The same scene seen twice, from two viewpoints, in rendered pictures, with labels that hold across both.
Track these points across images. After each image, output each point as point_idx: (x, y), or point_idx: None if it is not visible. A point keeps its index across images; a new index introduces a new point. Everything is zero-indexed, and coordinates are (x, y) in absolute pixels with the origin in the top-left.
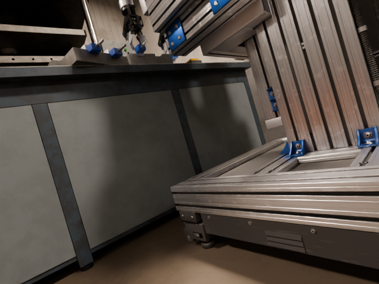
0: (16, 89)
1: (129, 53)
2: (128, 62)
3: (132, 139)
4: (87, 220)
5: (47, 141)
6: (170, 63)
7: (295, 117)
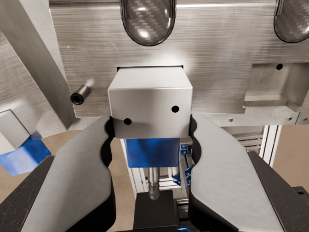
0: None
1: (82, 117)
2: (75, 118)
3: None
4: None
5: None
6: (227, 125)
7: (181, 173)
